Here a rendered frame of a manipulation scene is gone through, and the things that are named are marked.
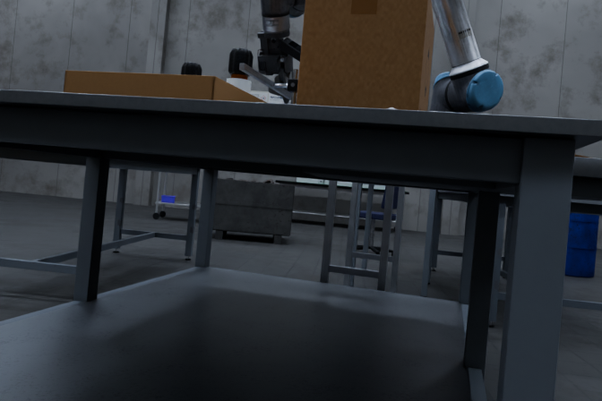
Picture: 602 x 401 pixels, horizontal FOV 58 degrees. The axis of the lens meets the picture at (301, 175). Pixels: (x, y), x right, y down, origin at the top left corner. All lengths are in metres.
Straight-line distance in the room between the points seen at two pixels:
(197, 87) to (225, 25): 10.42
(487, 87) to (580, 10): 10.21
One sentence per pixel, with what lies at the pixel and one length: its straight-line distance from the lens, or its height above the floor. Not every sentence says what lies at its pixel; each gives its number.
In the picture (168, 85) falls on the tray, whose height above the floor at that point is 0.85.
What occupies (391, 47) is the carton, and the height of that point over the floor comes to 1.00.
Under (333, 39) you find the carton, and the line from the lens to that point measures 1.10.
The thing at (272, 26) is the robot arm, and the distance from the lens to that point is 1.51.
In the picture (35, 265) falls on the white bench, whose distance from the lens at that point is 3.11.
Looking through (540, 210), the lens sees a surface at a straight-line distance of 0.74.
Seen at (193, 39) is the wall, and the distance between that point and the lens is 11.33.
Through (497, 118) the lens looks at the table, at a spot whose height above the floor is 0.82.
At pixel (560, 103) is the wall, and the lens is 11.35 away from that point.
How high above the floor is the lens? 0.73
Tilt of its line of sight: 1 degrees up
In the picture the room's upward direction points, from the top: 5 degrees clockwise
